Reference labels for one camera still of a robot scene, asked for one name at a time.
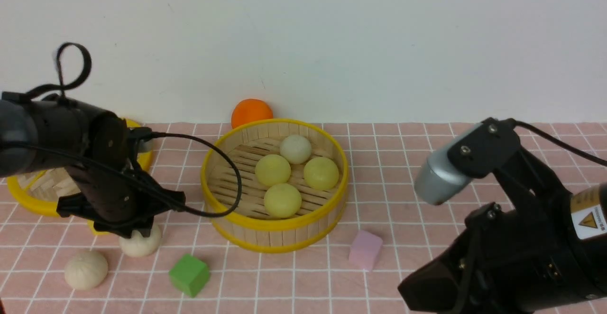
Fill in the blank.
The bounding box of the white bun bottom edge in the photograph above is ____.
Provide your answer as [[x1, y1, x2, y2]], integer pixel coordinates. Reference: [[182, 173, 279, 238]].
[[279, 135, 313, 165]]

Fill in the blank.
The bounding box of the yellow cube block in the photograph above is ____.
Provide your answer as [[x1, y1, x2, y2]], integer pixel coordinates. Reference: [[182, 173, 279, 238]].
[[87, 220, 110, 236]]

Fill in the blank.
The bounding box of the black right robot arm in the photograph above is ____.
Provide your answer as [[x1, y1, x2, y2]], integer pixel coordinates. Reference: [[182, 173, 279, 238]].
[[397, 184, 606, 314]]

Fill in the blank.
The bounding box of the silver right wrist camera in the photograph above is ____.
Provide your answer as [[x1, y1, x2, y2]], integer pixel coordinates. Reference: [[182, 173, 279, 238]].
[[414, 118, 570, 206]]

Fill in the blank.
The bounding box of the pink cube block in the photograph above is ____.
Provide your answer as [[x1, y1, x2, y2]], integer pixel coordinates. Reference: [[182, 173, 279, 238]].
[[348, 230, 383, 271]]

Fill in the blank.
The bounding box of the yellow bamboo steamer tray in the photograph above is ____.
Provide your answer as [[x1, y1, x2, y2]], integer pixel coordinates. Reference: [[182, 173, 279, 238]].
[[201, 119, 349, 253]]

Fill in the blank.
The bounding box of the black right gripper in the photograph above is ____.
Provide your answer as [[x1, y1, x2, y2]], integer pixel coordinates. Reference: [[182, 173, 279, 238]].
[[397, 184, 606, 314]]

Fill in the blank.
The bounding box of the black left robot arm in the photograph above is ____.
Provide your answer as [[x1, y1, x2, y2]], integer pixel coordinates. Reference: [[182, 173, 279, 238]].
[[0, 94, 185, 238]]

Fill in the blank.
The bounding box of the pink checkered tablecloth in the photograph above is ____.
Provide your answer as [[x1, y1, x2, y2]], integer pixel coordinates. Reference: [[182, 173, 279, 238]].
[[0, 123, 607, 314]]

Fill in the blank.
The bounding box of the green cube block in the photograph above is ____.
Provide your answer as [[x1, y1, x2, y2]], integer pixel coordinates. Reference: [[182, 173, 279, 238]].
[[168, 254, 211, 297]]

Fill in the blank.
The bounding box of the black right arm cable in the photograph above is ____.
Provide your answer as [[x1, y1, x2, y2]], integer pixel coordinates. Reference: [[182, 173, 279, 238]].
[[510, 120, 607, 167]]

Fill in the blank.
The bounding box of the orange fruit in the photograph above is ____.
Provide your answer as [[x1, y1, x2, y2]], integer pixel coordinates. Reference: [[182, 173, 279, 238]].
[[230, 99, 275, 129]]

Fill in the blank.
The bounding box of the yellow bamboo steamer lid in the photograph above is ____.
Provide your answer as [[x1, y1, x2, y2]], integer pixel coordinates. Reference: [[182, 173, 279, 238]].
[[6, 119, 154, 217]]

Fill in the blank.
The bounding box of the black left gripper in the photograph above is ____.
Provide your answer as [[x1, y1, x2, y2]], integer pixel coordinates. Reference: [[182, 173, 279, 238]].
[[56, 115, 186, 238]]

